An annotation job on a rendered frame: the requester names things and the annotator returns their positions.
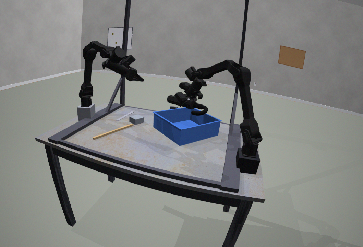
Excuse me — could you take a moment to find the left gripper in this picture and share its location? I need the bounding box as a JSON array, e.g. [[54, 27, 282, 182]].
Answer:
[[174, 85, 203, 107]]

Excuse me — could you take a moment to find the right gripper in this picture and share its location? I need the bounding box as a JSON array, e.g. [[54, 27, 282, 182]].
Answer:
[[114, 62, 144, 82]]

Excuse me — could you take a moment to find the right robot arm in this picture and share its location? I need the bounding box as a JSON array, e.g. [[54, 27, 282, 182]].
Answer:
[[79, 41, 136, 107]]

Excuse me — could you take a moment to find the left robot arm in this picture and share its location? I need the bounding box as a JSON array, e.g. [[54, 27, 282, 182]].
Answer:
[[185, 60, 262, 158]]

